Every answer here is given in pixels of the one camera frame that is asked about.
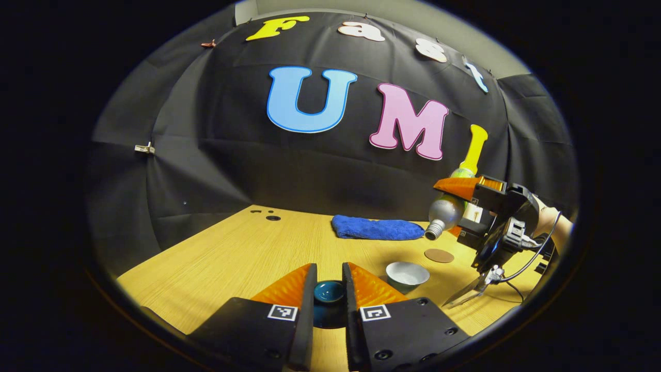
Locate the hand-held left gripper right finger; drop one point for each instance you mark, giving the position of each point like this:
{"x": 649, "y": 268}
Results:
{"x": 352, "y": 320}

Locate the silver clip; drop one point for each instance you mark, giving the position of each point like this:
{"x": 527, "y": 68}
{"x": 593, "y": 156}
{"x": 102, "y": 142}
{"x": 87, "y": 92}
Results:
{"x": 144, "y": 149}

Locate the black backdrop cloth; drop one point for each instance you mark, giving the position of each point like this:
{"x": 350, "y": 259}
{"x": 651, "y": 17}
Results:
{"x": 258, "y": 170}

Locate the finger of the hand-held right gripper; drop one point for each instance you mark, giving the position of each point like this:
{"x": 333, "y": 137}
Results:
{"x": 457, "y": 187}
{"x": 472, "y": 213}

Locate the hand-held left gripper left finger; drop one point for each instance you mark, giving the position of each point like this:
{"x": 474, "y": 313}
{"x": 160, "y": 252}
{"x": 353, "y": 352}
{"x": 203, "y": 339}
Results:
{"x": 308, "y": 320}

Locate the silver green-label water bottle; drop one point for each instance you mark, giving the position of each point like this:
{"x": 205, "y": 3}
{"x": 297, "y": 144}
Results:
{"x": 444, "y": 212}

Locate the teal teacup lid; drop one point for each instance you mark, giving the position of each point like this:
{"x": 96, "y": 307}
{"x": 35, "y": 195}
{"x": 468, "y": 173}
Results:
{"x": 329, "y": 292}

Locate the copper clip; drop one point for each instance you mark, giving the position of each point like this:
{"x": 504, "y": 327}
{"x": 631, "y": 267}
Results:
{"x": 209, "y": 44}

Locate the blue towel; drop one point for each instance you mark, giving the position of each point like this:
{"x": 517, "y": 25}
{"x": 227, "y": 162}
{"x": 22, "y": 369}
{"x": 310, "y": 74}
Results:
{"x": 377, "y": 227}

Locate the round brown coaster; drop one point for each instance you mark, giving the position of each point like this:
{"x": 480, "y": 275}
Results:
{"x": 439, "y": 256}

